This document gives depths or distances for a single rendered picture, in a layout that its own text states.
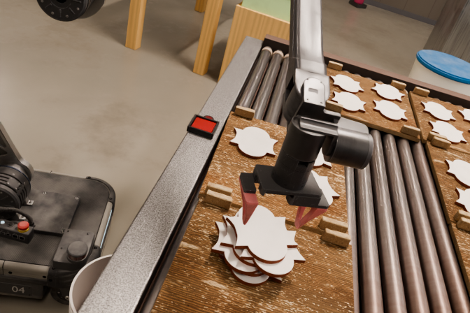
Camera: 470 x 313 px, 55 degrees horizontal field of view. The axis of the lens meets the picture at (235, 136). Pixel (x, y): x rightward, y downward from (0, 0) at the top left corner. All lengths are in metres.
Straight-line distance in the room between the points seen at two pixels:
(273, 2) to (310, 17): 2.51
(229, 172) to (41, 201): 1.03
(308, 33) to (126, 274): 0.54
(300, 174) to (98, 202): 1.39
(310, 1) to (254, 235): 0.46
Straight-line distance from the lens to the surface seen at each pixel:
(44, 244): 1.82
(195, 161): 1.14
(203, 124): 1.26
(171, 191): 1.03
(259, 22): 3.38
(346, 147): 0.68
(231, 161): 1.14
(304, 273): 0.93
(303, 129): 0.66
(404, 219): 1.23
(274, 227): 0.90
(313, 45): 0.80
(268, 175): 0.72
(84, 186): 2.05
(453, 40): 4.86
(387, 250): 1.11
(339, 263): 0.99
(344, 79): 1.82
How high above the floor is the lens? 1.59
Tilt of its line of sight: 32 degrees down
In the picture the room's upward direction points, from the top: 16 degrees clockwise
